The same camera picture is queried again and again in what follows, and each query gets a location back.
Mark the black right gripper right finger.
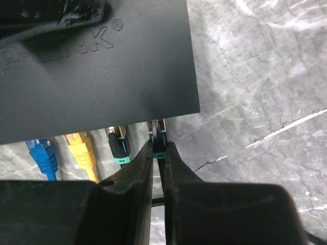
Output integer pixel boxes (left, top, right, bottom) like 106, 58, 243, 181
164, 142, 308, 244

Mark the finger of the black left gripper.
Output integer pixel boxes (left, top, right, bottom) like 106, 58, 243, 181
1, 1, 111, 47

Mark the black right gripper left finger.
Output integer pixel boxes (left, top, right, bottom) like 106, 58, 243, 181
1, 142, 153, 244

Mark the black coaxial cable bundle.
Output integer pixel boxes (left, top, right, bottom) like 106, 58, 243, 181
104, 125, 132, 169

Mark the yellow ethernet cable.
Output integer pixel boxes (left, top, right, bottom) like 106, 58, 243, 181
63, 131, 100, 183

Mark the blue ethernet cable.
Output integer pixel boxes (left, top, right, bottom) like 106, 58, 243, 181
24, 137, 59, 182

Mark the black network switch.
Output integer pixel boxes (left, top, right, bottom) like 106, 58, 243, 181
1, 1, 200, 144

